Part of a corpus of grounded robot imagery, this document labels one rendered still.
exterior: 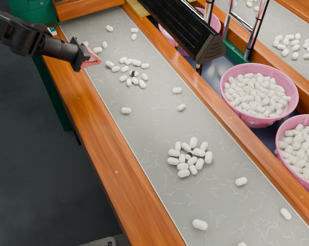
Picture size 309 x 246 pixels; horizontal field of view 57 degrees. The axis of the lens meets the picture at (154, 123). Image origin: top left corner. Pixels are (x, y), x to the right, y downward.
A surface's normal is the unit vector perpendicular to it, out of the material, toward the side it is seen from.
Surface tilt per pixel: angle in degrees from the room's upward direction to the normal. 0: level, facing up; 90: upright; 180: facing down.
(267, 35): 0
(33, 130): 0
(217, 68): 0
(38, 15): 90
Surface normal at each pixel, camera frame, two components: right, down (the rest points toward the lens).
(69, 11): 0.48, 0.70
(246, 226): 0.00, -0.60
